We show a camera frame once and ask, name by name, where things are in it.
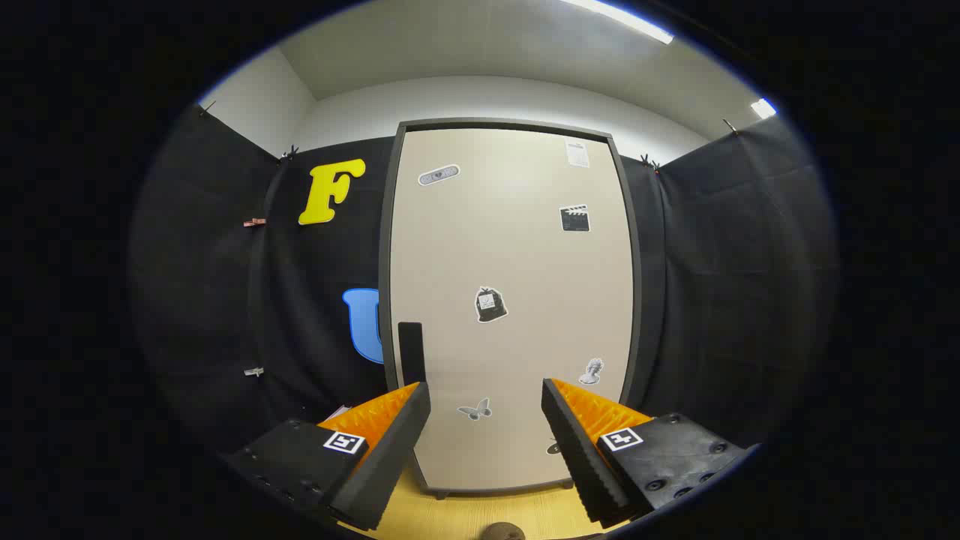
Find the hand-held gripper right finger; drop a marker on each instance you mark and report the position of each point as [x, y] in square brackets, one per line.
[585, 457]

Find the grey shoe cabinet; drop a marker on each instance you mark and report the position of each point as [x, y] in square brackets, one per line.
[386, 262]

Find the long ceiling light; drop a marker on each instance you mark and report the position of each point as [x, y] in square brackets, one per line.
[622, 19]

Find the brown fuzzy shoe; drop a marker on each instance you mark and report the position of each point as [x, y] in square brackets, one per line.
[502, 532]

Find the black backdrop cloth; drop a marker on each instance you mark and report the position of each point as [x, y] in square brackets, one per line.
[720, 262]

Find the white spine book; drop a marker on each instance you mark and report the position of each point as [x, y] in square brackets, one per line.
[339, 412]

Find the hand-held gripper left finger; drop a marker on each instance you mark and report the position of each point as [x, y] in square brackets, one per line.
[394, 457]

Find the small ceiling light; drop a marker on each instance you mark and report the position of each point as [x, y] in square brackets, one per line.
[763, 109]

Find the black cloth clip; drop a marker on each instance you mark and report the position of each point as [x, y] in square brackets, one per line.
[649, 161]
[206, 107]
[729, 126]
[289, 155]

